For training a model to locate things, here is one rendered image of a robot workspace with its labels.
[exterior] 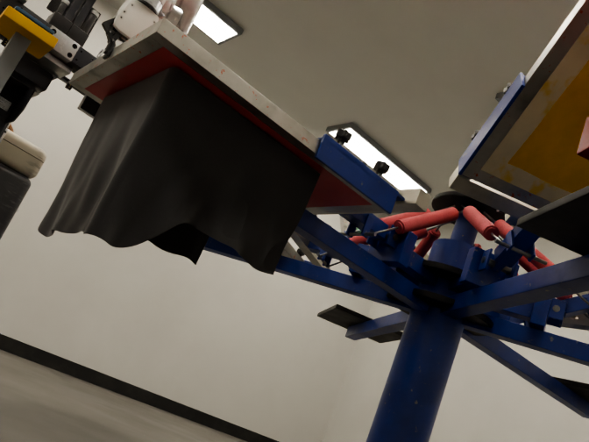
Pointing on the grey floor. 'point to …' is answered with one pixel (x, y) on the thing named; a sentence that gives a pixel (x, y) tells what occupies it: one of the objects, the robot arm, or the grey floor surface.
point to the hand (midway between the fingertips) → (117, 56)
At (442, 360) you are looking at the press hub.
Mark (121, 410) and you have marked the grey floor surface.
